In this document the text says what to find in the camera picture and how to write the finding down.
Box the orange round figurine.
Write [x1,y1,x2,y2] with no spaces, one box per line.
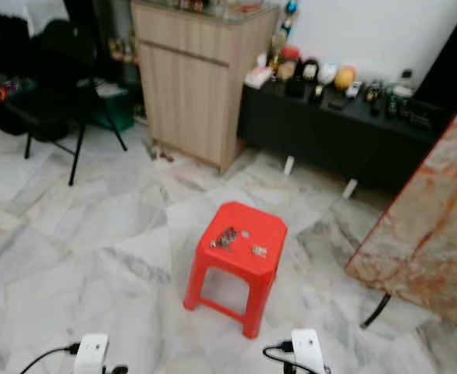
[334,66,356,90]

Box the light wooden cabinet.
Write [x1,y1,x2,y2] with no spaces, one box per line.
[131,0,280,174]

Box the jar with red lid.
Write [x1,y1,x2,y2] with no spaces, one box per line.
[277,47,301,83]

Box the white round figurine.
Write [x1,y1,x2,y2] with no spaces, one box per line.
[318,62,338,85]

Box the small red floor object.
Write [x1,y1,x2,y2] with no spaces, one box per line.
[149,143,175,163]

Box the green bin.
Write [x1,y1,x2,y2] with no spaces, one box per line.
[92,84,136,132]

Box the blue gold trophy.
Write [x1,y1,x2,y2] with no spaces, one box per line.
[282,0,301,30]

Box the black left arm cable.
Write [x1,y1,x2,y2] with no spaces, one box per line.
[19,343,81,374]

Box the marble pattern folding table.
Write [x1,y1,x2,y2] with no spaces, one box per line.
[345,90,457,328]

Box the bunch of keys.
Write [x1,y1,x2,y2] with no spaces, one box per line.
[210,227,239,250]

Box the black television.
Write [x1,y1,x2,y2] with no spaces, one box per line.
[414,0,457,110]

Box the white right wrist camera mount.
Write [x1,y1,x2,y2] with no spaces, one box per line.
[291,329,327,374]

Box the black folding chair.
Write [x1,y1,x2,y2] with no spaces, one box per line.
[2,19,128,186]

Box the red plastic stool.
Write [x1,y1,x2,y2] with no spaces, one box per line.
[183,201,289,340]

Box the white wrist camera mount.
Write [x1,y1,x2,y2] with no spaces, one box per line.
[291,329,327,374]
[74,333,109,374]

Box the pink tissue pack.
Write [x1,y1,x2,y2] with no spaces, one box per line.
[244,64,275,88]

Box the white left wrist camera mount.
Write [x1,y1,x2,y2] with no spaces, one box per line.
[74,333,109,374]

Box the black low console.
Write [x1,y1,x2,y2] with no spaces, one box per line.
[236,74,455,199]

